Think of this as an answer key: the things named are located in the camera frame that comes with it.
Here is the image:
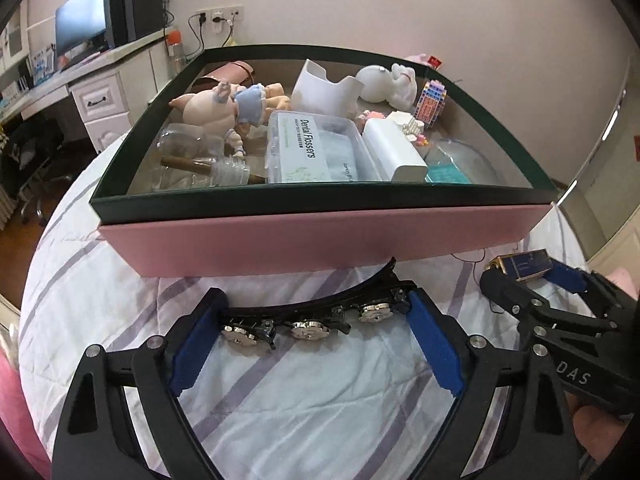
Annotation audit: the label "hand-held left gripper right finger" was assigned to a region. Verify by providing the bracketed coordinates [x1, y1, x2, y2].
[406, 287, 581, 480]

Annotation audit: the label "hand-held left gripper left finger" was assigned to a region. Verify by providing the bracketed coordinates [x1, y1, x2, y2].
[50, 287, 231, 480]

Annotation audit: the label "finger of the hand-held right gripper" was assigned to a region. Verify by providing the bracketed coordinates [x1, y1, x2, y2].
[479, 266, 624, 357]
[547, 262, 640, 317]

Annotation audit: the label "small blue gold box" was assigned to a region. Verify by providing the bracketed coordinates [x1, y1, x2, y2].
[492, 248, 556, 281]

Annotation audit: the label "black hair clip metal flowers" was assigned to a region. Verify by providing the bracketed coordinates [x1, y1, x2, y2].
[217, 257, 419, 359]

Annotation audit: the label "pink and green storage box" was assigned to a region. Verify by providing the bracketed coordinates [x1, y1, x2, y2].
[89, 45, 557, 279]

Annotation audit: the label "white curved plastic shell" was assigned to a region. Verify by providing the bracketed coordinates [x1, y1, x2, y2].
[291, 58, 362, 119]

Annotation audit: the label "person's right hand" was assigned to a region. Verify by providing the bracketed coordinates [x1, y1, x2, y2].
[565, 394, 634, 469]

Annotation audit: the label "teal textured pad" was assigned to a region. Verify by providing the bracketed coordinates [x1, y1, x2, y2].
[424, 162, 474, 185]

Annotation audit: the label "white striped quilt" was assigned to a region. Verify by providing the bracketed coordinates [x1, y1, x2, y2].
[17, 130, 592, 480]

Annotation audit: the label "white rectangular case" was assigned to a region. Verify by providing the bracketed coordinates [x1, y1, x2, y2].
[360, 117, 430, 183]

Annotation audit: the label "clear plastic bottle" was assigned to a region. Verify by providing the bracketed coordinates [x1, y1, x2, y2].
[150, 122, 251, 191]

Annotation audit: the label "brown stick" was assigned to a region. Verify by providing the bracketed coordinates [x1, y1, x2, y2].
[160, 155, 269, 185]

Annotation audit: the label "colourful building block toy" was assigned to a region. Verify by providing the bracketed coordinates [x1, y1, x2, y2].
[412, 79, 449, 130]

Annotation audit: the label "clear dental floss box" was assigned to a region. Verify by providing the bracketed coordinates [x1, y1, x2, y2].
[265, 110, 382, 185]

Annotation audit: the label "pig doll in blue dress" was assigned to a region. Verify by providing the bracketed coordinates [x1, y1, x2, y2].
[168, 79, 291, 159]

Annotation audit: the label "white animal figurine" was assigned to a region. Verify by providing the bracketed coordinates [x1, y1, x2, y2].
[354, 62, 419, 111]

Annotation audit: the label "black office chair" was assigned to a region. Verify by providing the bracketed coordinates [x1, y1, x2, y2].
[0, 117, 66, 226]

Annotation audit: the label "white desk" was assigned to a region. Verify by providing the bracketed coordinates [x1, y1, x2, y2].
[0, 25, 177, 157]

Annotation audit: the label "pink leather pouch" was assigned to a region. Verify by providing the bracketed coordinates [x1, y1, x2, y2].
[192, 59, 256, 91]

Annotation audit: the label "orange capped bottle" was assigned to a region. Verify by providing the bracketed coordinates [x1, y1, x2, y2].
[166, 29, 187, 75]

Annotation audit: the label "black keyboard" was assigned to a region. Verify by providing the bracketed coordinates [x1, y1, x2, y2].
[59, 49, 104, 69]

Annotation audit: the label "row of books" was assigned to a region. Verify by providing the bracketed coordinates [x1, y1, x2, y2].
[0, 42, 59, 106]

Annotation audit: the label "black speaker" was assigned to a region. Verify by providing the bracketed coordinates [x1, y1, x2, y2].
[102, 0, 166, 49]

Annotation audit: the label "black computer monitor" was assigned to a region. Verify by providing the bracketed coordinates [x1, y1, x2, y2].
[53, 0, 109, 59]

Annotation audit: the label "white hutch cabinet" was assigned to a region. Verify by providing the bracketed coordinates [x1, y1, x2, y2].
[0, 7, 31, 77]

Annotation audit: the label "thin dark cord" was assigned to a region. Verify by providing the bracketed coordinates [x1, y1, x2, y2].
[452, 246, 504, 317]

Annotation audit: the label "cream bed frame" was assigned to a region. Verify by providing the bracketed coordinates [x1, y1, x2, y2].
[0, 294, 22, 362]

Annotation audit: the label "black power cables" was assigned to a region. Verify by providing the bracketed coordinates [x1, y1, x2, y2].
[187, 12, 236, 59]

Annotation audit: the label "white wall outlets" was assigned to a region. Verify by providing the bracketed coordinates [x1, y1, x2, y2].
[194, 4, 246, 31]

